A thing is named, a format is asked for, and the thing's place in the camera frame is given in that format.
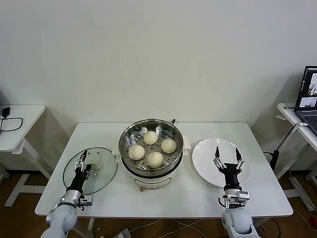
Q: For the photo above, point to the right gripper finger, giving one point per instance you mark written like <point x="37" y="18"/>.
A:
<point x="238" y="155"/>
<point x="217" y="153"/>

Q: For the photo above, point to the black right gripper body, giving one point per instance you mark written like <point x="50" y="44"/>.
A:
<point x="231" y="177"/>

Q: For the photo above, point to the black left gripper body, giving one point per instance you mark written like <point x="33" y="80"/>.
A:
<point x="78" y="181"/>

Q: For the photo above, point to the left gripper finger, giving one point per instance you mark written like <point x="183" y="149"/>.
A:
<point x="78" y="166"/>
<point x="85" y="155"/>

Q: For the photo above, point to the white steamed baozi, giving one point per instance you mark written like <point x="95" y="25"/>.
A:
<point x="155" y="159"/>
<point x="150" y="137"/>
<point x="136" y="152"/>
<point x="168" y="145"/>

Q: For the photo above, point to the white round plate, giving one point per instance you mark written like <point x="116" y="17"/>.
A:
<point x="203" y="158"/>

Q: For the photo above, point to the black power brick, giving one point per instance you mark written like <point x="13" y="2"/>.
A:
<point x="273" y="158"/>

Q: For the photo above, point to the stainless steel pot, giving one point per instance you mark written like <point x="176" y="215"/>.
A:
<point x="173" y="134"/>

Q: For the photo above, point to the white side table with label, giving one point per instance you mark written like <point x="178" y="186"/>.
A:
<point x="288" y="110"/>

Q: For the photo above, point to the white power strip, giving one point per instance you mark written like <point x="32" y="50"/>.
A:
<point x="123" y="233"/>

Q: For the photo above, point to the open grey laptop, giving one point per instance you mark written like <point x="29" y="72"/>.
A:
<point x="309" y="119"/>

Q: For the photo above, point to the red floor object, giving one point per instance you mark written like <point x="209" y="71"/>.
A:
<point x="311" y="219"/>

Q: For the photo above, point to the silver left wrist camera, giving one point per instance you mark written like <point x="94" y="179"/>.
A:
<point x="87" y="200"/>

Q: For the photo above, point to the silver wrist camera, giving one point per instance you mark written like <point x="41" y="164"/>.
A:
<point x="87" y="200"/>
<point x="241" y="198"/>

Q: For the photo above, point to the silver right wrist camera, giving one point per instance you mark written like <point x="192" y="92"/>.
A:
<point x="241" y="198"/>

